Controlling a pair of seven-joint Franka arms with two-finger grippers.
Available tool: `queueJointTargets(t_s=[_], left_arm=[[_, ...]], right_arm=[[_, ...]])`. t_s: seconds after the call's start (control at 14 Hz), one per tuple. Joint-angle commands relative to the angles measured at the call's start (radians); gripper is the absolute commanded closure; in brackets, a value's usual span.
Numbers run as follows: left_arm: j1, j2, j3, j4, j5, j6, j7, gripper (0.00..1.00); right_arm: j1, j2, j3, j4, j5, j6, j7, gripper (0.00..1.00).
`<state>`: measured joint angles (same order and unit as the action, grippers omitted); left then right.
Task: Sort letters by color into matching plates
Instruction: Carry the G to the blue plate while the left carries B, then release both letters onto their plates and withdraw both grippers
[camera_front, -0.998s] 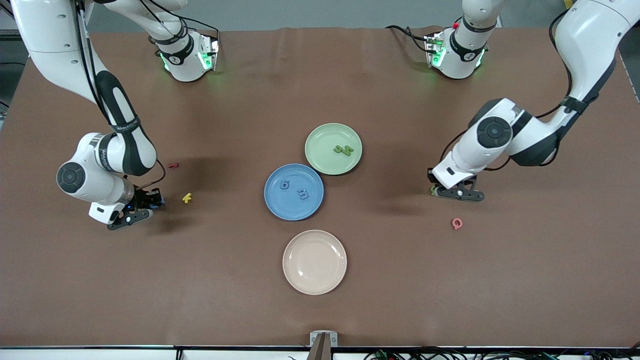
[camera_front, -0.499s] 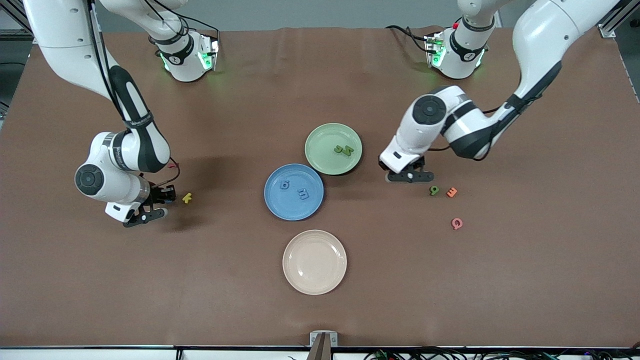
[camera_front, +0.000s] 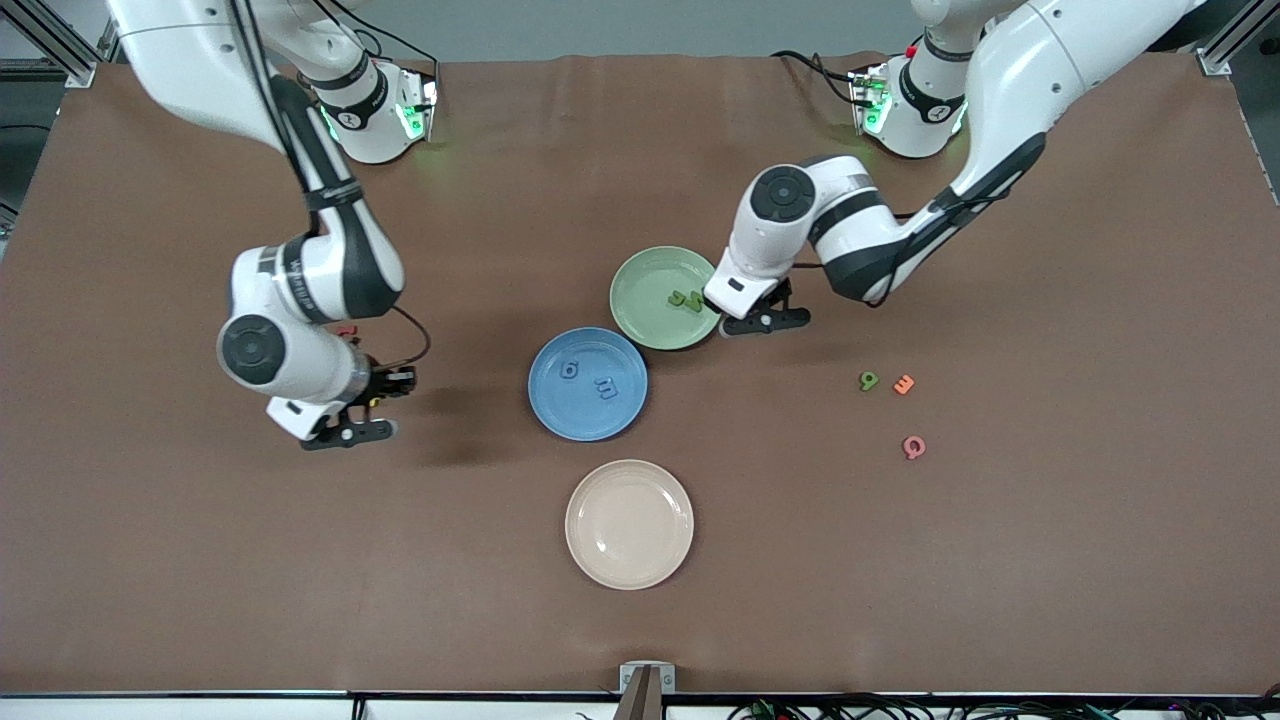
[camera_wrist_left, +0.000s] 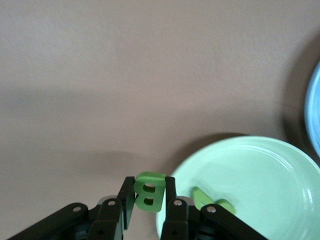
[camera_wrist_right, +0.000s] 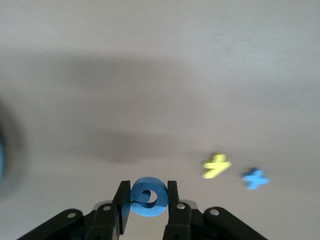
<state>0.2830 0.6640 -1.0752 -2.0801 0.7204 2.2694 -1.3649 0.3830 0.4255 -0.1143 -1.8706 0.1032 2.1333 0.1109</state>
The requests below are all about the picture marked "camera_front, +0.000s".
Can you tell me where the green plate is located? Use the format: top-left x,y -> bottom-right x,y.
609,246 -> 726,352

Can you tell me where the blue plate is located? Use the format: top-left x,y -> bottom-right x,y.
528,327 -> 650,443

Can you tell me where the beige plate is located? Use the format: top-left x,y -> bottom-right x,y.
565,459 -> 695,591

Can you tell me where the brown table cloth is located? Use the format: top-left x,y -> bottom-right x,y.
0,50 -> 1280,697

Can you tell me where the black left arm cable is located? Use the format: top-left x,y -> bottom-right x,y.
795,185 -> 1011,273

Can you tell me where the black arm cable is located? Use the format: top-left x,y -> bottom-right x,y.
230,0 -> 433,371
795,185 -> 1011,273

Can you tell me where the black base cable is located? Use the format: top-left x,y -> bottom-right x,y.
770,48 -> 863,107
345,28 -> 442,83

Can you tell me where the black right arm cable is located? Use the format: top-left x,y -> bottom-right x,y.
230,0 -> 433,371

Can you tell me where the grey metal bracket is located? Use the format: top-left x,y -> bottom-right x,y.
619,662 -> 677,695

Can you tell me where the brown camera post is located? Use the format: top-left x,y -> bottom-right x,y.
612,668 -> 669,720

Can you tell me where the aluminium frame profile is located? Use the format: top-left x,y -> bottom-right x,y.
0,0 -> 136,89
1190,0 -> 1280,77

